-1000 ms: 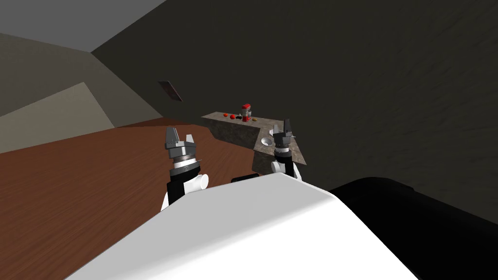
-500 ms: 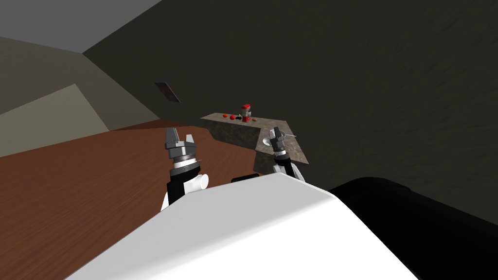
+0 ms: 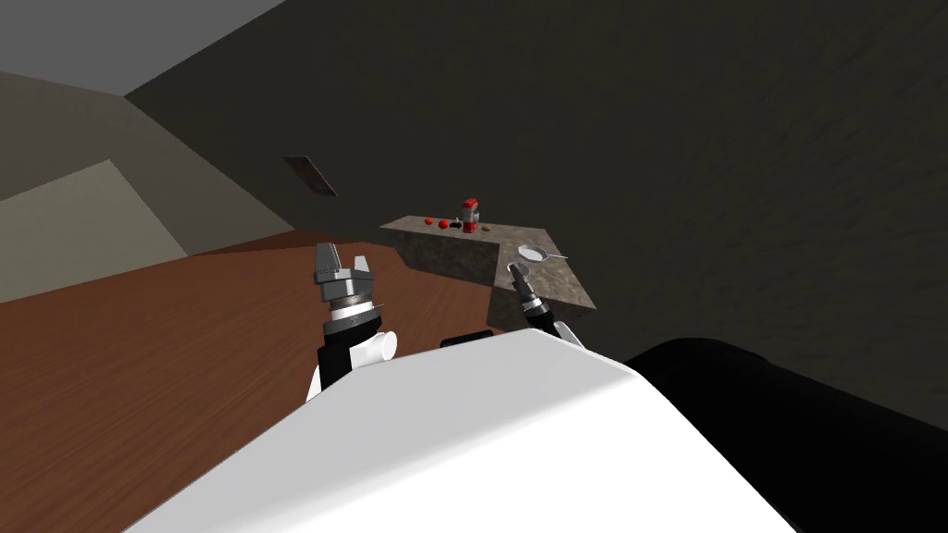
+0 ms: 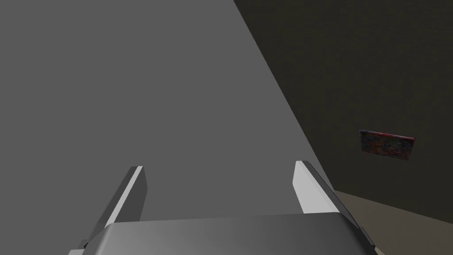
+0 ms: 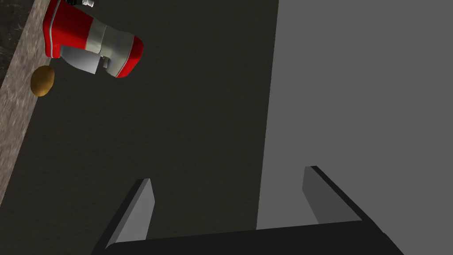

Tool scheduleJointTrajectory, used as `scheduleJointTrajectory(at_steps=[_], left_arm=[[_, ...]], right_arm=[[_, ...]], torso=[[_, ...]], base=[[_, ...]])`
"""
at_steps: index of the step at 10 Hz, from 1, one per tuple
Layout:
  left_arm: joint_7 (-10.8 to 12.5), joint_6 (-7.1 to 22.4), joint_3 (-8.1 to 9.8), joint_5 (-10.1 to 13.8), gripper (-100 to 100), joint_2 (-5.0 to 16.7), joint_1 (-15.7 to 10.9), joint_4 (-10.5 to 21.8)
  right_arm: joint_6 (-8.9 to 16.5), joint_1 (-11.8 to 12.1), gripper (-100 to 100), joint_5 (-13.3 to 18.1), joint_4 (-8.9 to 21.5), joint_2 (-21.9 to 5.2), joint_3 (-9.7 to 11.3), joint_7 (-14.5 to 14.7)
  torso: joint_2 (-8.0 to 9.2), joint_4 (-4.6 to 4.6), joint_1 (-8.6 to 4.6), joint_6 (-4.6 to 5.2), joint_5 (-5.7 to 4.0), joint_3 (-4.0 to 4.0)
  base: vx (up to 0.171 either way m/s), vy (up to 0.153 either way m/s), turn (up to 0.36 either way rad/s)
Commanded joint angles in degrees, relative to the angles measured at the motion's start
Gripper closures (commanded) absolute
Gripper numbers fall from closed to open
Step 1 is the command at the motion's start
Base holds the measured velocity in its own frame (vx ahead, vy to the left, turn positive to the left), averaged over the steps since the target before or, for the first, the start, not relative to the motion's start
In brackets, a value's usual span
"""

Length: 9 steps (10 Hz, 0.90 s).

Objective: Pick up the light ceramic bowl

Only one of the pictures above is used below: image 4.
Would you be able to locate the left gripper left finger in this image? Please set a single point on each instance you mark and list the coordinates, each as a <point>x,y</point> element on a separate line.
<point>125,198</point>

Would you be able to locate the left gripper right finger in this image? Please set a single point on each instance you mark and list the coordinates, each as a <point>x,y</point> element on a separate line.
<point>315,193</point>

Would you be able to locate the colourful wall picture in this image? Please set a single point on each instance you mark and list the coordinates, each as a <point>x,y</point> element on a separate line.
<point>386,145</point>

